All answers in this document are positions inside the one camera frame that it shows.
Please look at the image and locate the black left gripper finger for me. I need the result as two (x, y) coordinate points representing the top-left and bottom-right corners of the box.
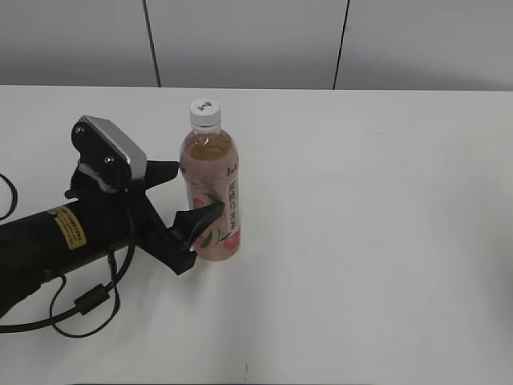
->
(168, 201), (224, 249)
(146, 160), (180, 189)

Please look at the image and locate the pink peach tea bottle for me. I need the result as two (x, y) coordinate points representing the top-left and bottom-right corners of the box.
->
(180, 127), (241, 261)

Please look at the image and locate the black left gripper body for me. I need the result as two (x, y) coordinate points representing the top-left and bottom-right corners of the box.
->
(65, 168), (196, 275)

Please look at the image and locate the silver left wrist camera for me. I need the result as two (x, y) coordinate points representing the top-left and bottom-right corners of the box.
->
(71, 115), (147, 193)

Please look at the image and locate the white bottle cap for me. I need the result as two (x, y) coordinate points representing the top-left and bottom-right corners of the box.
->
(189, 98), (221, 127)

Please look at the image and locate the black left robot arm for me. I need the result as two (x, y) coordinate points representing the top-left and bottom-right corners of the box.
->
(1, 161), (224, 314)

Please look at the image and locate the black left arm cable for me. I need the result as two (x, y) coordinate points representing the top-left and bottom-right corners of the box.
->
(0, 172), (137, 337)

